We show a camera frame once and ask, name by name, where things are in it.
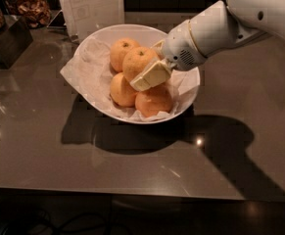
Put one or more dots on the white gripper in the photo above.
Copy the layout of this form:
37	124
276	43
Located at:
178	48

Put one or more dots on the orange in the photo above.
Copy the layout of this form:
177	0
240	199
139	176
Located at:
150	102
136	60
121	91
118	51

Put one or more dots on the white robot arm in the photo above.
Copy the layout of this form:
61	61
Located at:
226	24

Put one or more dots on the white ceramic bowl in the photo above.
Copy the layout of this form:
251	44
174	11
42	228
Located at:
144	35

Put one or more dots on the white paper liner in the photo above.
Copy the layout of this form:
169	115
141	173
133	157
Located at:
89	73

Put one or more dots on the white paper menu sign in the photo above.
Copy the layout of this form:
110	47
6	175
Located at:
83	17

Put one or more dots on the glass jar of dried fruit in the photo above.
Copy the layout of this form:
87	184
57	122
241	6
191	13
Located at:
36	13

